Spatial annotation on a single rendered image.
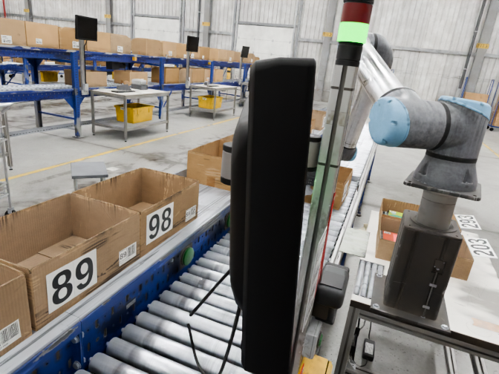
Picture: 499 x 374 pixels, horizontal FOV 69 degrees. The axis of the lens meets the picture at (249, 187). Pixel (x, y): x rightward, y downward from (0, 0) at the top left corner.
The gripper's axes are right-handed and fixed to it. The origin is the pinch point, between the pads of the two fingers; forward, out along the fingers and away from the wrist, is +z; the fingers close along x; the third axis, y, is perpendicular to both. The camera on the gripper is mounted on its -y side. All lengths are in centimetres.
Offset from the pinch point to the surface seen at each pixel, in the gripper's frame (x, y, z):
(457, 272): -44, 79, 3
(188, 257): -98, -21, -1
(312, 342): -136, 33, -16
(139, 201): -79, -58, -9
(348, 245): -39, 33, 5
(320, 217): -135, 29, -45
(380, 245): -45, 47, -1
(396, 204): 15, 53, -2
